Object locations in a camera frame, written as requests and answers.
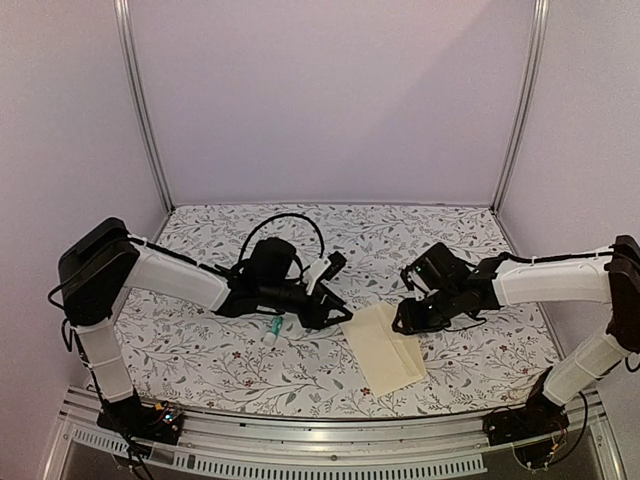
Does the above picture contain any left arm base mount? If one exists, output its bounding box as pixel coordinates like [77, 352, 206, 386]
[97, 391, 184, 445]

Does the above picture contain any front aluminium rail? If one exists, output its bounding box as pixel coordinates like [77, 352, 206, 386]
[42, 387, 631, 479]

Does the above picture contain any floral patterned table mat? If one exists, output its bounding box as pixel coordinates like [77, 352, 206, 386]
[116, 204, 558, 418]

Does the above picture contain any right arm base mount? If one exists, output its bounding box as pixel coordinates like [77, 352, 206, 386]
[482, 377, 569, 446]

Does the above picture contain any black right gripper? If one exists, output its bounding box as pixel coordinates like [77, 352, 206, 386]
[390, 286, 461, 336]

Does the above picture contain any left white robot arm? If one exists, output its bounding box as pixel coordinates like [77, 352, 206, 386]
[57, 217, 353, 434]

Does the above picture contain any aluminium frame post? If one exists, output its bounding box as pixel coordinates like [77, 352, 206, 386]
[491, 0, 549, 216]
[113, 0, 175, 214]

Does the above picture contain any right aluminium frame post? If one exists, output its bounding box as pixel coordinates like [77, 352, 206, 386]
[491, 0, 549, 216]

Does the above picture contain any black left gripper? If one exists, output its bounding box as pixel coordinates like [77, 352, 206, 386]
[260, 281, 354, 331]

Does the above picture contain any left aluminium frame post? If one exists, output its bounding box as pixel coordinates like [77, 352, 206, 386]
[113, 0, 175, 214]

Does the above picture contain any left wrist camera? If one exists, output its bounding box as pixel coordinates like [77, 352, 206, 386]
[302, 251, 347, 296]

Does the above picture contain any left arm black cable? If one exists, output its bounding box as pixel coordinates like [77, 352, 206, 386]
[237, 213, 326, 281]

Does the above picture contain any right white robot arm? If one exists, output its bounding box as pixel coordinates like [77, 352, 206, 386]
[392, 235, 639, 436]

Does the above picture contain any cream envelope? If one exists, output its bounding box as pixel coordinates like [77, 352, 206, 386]
[340, 302, 426, 397]

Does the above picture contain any green white glue stick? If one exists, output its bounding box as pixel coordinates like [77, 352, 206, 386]
[263, 316, 283, 346]

